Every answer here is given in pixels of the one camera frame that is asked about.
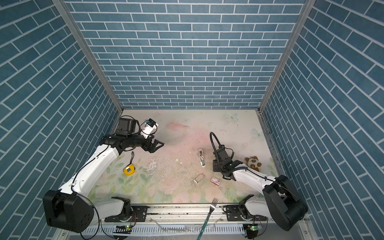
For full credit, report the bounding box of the red white staple box sleeve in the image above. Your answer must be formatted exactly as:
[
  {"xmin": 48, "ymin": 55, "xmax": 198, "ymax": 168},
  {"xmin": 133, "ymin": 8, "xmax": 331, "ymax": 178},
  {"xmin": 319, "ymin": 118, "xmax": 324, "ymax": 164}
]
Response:
[{"xmin": 210, "ymin": 176, "xmax": 221, "ymax": 186}]

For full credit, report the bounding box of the pink white stapler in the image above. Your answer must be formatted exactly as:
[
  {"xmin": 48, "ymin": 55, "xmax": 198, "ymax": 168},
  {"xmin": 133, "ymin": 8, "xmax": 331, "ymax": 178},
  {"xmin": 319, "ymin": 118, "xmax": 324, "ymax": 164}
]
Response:
[{"xmin": 199, "ymin": 149, "xmax": 206, "ymax": 167}]

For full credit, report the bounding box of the white staple box tray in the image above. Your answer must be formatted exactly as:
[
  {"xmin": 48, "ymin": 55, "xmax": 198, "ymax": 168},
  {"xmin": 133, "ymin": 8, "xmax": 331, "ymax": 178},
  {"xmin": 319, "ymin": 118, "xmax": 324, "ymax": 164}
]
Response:
[{"xmin": 193, "ymin": 174, "xmax": 205, "ymax": 184}]

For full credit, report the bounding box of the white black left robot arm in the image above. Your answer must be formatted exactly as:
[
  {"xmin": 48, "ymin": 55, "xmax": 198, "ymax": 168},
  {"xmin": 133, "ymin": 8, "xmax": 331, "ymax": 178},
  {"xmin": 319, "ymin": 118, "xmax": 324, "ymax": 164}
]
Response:
[{"xmin": 43, "ymin": 116, "xmax": 164, "ymax": 233}]

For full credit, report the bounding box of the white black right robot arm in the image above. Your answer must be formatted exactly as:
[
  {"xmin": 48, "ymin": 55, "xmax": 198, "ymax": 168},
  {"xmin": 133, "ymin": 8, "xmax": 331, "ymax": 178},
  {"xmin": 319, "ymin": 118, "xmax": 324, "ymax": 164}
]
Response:
[{"xmin": 210, "ymin": 132, "xmax": 308, "ymax": 231}]

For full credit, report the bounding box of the brown white plush toy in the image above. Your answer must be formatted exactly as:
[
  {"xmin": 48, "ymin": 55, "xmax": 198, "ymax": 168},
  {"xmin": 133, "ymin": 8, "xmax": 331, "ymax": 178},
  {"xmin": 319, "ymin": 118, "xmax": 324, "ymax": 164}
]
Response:
[{"xmin": 245, "ymin": 156, "xmax": 262, "ymax": 172}]

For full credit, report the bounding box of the yellow small object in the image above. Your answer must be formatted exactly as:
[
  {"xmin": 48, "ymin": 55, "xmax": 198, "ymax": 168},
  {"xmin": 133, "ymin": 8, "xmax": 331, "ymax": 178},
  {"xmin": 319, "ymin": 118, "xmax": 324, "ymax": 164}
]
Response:
[{"xmin": 123, "ymin": 164, "xmax": 135, "ymax": 176}]

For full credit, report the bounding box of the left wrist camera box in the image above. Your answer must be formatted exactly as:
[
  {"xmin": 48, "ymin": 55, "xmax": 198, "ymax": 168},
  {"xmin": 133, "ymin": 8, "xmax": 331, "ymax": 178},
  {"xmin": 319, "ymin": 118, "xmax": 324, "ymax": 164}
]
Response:
[{"xmin": 140, "ymin": 119, "xmax": 158, "ymax": 139}]

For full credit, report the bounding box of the green handled fork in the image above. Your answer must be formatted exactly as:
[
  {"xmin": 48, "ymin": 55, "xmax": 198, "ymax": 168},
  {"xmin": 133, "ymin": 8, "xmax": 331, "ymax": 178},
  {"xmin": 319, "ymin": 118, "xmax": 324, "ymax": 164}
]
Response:
[{"xmin": 197, "ymin": 198, "xmax": 218, "ymax": 240}]

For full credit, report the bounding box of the aluminium front rail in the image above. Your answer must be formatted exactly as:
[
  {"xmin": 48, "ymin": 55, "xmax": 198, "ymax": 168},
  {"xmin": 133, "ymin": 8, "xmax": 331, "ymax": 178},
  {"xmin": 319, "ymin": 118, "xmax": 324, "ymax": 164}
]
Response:
[{"xmin": 64, "ymin": 203, "xmax": 307, "ymax": 226}]

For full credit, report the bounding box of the aluminium corner post left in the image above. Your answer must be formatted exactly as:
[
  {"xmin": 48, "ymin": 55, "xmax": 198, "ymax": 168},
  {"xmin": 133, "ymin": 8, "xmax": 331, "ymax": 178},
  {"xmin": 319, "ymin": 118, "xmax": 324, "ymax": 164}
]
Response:
[{"xmin": 52, "ymin": 0, "xmax": 124, "ymax": 113}]

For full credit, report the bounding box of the aluminium corner post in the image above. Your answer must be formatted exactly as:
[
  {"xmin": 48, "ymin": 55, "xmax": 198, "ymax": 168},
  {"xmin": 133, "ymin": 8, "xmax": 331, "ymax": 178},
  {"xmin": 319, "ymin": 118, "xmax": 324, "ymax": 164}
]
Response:
[
  {"xmin": 52, "ymin": 0, "xmax": 124, "ymax": 113},
  {"xmin": 259, "ymin": 0, "xmax": 316, "ymax": 114}
]

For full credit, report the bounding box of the aluminium corner post right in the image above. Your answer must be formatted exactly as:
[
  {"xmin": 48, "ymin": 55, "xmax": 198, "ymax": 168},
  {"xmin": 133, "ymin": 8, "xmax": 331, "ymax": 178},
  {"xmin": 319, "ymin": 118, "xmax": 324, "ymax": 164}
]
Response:
[{"xmin": 259, "ymin": 0, "xmax": 316, "ymax": 114}]

